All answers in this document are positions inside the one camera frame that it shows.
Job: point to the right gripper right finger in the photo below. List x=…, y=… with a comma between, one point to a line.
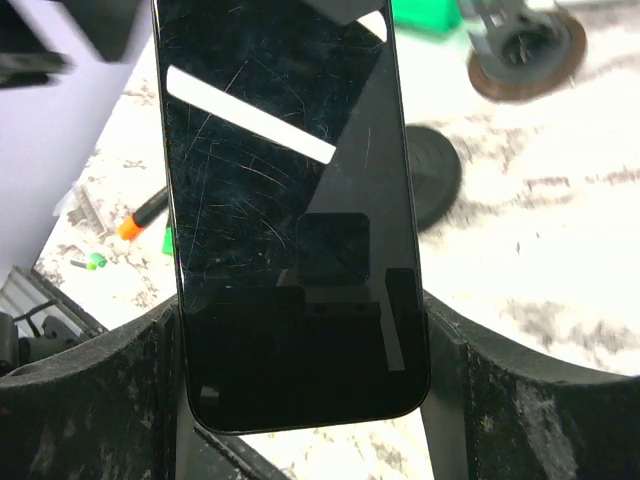
x=499, y=410

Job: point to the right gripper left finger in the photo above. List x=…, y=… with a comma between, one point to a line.
x=110, y=408

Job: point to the phone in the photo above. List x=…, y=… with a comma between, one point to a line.
x=295, y=238

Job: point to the black phone stand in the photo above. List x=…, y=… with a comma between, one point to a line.
x=436, y=174

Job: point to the brown base phone stand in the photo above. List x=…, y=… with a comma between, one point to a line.
x=523, y=53

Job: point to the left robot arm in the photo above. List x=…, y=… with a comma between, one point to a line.
x=43, y=41

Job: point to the green capped marker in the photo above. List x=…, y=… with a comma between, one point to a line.
x=92, y=262

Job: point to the green highlighter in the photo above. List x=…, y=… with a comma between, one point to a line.
x=167, y=245

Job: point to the orange highlighter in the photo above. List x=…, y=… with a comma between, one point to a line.
x=141, y=218

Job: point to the metal ruler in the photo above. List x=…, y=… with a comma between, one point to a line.
x=85, y=210

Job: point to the green plastic bin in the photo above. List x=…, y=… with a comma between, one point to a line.
x=433, y=19

